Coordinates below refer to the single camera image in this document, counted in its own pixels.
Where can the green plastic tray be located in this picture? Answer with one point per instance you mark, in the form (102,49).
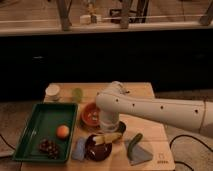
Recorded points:
(42,125)

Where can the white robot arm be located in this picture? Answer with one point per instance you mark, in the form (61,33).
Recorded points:
(190,115)

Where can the green cucumber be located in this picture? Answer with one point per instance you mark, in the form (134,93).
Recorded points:
(137,138)

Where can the dark grape bunch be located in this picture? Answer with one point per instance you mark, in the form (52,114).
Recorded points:
(50,148)

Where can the yellow banana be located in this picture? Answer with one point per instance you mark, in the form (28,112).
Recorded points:
(106,138)

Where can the blue sponge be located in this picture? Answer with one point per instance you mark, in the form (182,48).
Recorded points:
(78,153)

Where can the grey cloth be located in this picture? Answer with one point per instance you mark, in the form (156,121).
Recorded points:
(139,155)

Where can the orange bowl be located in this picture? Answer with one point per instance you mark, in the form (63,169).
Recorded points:
(90,115)

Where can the purple bowl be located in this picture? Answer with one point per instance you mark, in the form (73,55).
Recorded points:
(97,152)

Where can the orange peach fruit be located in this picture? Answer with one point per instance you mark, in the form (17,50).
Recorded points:
(62,131)

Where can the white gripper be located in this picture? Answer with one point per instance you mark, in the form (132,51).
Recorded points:
(108,121)

